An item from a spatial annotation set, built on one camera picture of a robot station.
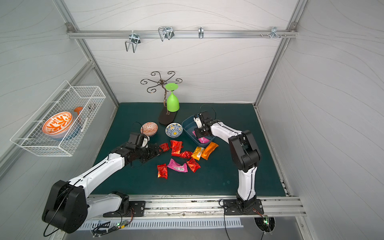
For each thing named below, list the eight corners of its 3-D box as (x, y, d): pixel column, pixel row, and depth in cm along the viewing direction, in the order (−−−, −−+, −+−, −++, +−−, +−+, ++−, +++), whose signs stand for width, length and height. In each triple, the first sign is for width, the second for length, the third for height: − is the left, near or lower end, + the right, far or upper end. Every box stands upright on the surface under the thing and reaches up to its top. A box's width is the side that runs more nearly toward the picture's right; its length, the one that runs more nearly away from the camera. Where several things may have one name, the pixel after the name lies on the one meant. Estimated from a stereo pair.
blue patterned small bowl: (165, 137, 102) (164, 134, 99) (167, 125, 109) (166, 122, 105) (182, 137, 102) (181, 134, 99) (183, 125, 109) (182, 122, 105)
